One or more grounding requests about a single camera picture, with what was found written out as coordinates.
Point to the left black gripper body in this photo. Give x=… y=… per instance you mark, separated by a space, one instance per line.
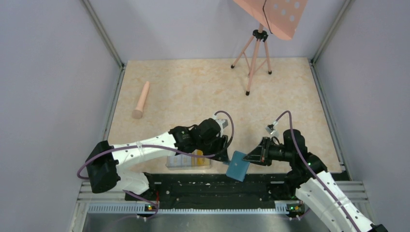
x=212 y=147

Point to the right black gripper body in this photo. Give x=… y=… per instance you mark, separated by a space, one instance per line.
x=267 y=157

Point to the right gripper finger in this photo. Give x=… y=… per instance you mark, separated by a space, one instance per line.
x=256 y=161
x=256 y=153

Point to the blue card holder wallet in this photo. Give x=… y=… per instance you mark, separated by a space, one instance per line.
x=237 y=168

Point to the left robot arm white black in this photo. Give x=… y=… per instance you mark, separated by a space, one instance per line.
x=108 y=166

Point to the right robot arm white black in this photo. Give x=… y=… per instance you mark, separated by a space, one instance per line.
x=310 y=181

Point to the clear acrylic card stand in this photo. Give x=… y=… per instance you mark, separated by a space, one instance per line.
x=183 y=162

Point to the pink tripod stand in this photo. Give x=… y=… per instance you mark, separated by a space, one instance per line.
x=260 y=36

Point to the pink perforated board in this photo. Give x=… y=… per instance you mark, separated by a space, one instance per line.
x=280 y=17

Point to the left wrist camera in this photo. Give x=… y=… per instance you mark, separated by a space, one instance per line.
x=223 y=123

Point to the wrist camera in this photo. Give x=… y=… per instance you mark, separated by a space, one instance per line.
x=223 y=123
x=271 y=129

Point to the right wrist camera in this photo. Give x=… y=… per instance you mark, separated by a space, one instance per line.
x=271 y=129

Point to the aluminium slotted rail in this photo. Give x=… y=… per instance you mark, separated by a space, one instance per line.
x=142 y=208

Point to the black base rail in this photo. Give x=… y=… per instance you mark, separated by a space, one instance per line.
x=217 y=191

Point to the pink cylindrical handle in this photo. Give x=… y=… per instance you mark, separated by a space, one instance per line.
x=137 y=113

